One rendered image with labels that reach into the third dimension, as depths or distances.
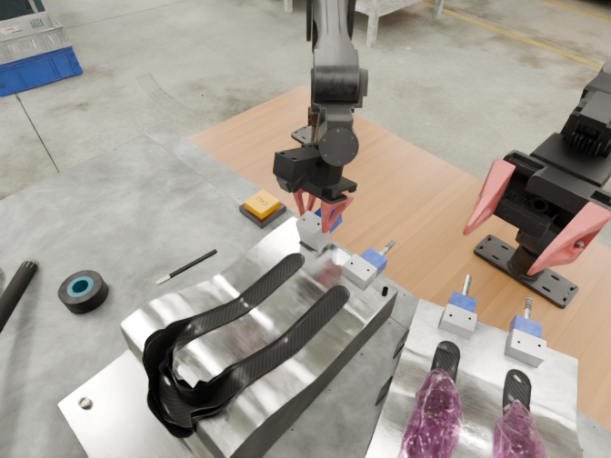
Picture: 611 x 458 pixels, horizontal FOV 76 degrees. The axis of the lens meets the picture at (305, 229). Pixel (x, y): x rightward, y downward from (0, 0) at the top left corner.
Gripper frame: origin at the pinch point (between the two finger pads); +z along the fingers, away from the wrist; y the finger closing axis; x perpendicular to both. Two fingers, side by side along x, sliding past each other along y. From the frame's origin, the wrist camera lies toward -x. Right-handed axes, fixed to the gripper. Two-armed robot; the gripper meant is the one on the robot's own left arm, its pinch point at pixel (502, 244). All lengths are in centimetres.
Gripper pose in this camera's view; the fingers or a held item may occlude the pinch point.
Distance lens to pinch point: 39.7
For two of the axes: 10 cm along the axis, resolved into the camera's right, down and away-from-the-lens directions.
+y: 6.8, 5.4, -4.9
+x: 0.2, 6.6, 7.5
